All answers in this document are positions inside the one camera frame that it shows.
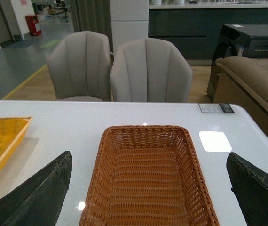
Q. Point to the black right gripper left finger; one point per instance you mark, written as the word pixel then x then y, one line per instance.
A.
pixel 38 200

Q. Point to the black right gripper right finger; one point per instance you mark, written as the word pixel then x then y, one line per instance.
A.
pixel 250 186

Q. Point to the yellow woven basket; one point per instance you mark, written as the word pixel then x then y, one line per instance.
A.
pixel 12 132

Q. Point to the brown wicker basket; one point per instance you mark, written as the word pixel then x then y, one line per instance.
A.
pixel 147 176

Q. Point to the label sticker on table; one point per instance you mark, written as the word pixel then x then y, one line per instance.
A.
pixel 215 108

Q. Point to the tan sofa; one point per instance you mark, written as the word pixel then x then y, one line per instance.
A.
pixel 244 82

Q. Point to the left grey upholstered chair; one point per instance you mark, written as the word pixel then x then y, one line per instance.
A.
pixel 80 67

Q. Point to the grey upholstered chair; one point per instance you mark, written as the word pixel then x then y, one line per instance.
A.
pixel 150 70
pixel 80 67

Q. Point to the black appliance cabinet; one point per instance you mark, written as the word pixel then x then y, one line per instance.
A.
pixel 243 40

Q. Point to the right grey upholstered chair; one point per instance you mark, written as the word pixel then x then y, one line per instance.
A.
pixel 150 70

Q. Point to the dark grey counter cabinet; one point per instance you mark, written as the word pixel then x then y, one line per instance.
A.
pixel 194 29

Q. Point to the red bin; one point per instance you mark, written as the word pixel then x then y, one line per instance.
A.
pixel 33 25

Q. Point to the white pillar cabinet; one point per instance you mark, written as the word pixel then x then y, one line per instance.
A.
pixel 129 21

